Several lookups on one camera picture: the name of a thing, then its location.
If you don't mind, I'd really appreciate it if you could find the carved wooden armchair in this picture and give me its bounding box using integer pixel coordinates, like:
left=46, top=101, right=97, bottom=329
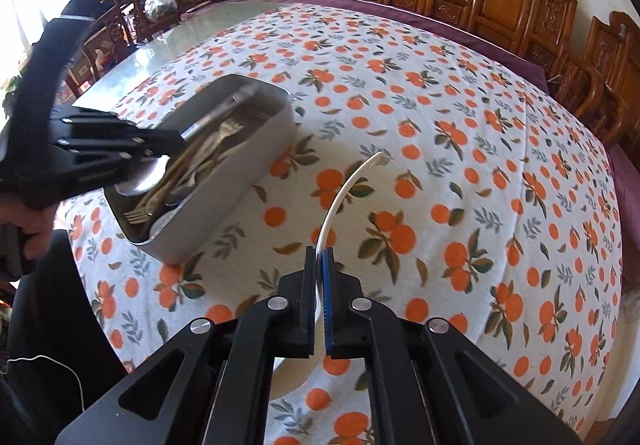
left=547, top=11, right=640, bottom=153

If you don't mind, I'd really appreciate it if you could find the orange print tablecloth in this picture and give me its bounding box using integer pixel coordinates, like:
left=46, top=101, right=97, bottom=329
left=67, top=2, right=624, bottom=445

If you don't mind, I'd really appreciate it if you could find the person's black clothing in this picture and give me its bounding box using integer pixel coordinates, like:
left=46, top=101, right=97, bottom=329
left=0, top=227, right=132, bottom=445

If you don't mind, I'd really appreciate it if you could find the dark wooden dining chair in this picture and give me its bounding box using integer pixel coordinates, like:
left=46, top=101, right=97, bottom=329
left=64, top=0, right=147, bottom=93

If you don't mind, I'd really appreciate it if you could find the metal utensil tray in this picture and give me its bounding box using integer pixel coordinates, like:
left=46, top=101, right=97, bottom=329
left=103, top=73, right=297, bottom=265

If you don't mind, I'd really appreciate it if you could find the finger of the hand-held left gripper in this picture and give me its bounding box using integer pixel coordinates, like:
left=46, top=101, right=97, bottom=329
left=52, top=142, right=172, bottom=168
left=50, top=106, right=187, bottom=152

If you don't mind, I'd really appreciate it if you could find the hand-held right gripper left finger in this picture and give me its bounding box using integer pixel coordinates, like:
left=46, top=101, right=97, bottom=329
left=54, top=246, right=321, bottom=445

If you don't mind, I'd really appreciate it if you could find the person's left hand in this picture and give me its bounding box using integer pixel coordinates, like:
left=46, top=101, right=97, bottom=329
left=0, top=199, right=61, bottom=260

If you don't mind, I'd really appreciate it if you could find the grey slender chopstick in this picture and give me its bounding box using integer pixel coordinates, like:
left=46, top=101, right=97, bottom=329
left=181, top=86, right=258, bottom=138

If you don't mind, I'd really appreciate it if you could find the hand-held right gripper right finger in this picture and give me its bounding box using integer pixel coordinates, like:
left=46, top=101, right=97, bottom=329
left=322, top=247, right=583, bottom=445

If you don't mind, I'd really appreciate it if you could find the thin white cable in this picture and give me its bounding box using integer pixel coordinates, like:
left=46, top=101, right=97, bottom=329
left=6, top=354, right=85, bottom=412

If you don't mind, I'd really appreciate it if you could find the white plastic spoon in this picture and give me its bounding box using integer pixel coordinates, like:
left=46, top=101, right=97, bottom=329
left=270, top=151, right=390, bottom=400

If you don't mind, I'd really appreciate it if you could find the round metal spoon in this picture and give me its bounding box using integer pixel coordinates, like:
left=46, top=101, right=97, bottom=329
left=115, top=159, right=167, bottom=199

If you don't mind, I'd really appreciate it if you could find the metal fork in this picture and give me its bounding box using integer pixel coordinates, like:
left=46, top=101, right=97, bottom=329
left=200, top=119, right=246, bottom=160
left=124, top=195, right=173, bottom=225

